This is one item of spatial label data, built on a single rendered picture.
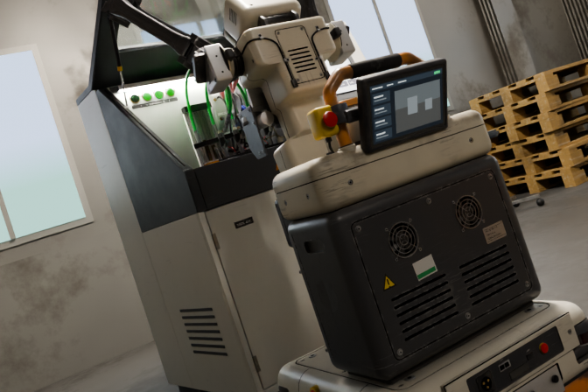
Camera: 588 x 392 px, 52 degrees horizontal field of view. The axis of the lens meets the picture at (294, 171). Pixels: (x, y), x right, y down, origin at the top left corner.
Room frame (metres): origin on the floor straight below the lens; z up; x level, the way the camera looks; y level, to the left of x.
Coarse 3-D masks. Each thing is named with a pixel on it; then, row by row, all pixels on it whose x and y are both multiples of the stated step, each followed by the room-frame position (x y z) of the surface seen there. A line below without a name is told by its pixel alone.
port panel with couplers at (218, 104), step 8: (216, 96) 2.93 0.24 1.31; (224, 96) 2.95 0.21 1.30; (232, 96) 2.98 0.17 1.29; (216, 104) 2.95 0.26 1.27; (224, 104) 2.97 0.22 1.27; (232, 104) 3.00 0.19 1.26; (216, 112) 2.94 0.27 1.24; (224, 112) 2.96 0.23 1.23; (232, 112) 2.99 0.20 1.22; (224, 120) 2.96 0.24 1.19; (232, 128) 2.97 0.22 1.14
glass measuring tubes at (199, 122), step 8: (200, 104) 2.86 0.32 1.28; (184, 112) 2.82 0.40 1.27; (192, 112) 2.86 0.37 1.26; (200, 112) 2.86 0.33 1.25; (208, 112) 2.88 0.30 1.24; (200, 120) 2.87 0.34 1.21; (208, 120) 2.90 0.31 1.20; (192, 128) 2.82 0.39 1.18; (200, 128) 2.84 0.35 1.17; (208, 128) 2.86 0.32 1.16; (192, 136) 2.83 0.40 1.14; (200, 136) 2.85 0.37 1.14; (208, 136) 2.86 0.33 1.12; (192, 144) 2.83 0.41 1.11; (216, 144) 2.89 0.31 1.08; (200, 152) 2.82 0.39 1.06; (208, 152) 2.84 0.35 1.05; (200, 160) 2.83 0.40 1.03; (208, 160) 2.85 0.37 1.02
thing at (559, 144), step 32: (576, 64) 5.42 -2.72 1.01; (480, 96) 5.87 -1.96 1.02; (512, 96) 5.56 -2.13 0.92; (544, 96) 5.23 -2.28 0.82; (512, 128) 5.60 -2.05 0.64; (544, 128) 5.28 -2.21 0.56; (576, 128) 5.94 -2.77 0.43; (512, 160) 5.77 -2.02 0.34; (544, 160) 6.21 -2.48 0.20; (576, 160) 5.21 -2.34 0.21; (512, 192) 5.95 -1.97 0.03
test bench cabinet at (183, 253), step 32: (192, 224) 2.25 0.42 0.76; (160, 256) 2.56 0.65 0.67; (192, 256) 2.32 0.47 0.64; (160, 288) 2.65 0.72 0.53; (192, 288) 2.39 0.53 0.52; (224, 288) 2.19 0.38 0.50; (192, 320) 2.47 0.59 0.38; (224, 320) 2.25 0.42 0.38; (192, 352) 2.55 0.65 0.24; (224, 352) 2.32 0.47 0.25; (192, 384) 2.64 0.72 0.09; (224, 384) 2.39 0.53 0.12; (256, 384) 2.19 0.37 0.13
